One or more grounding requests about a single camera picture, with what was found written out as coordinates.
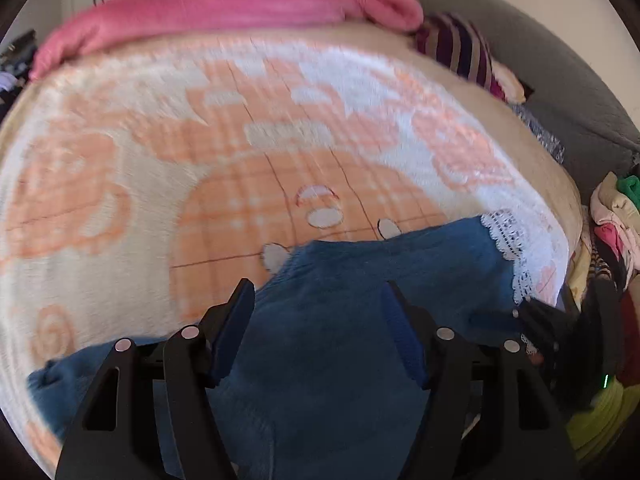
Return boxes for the pink duvet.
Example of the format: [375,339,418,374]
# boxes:
[29,0,425,82]

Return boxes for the grey quilted headboard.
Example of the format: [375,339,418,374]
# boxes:
[397,0,640,206]

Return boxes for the cream and magenta cloth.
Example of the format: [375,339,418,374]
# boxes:
[490,60,527,106]

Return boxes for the heap of dark clothes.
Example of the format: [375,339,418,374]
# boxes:
[0,30,39,107]

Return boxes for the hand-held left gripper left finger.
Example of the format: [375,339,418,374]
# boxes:
[55,278,256,480]

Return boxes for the blue floral cloth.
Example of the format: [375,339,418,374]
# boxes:
[510,102,566,163]

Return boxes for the blue denim pants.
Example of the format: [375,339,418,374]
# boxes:
[27,210,541,480]

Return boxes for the pile of colourful clothes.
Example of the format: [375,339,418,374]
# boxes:
[570,162,640,391]

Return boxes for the orange and white printed blanket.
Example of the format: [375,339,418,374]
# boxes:
[0,25,583,476]

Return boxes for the purple striped cloth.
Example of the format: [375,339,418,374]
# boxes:
[415,12,506,101]

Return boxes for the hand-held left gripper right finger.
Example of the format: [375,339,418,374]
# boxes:
[381,281,579,480]

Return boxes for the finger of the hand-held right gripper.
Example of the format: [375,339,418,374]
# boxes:
[514,299,562,358]

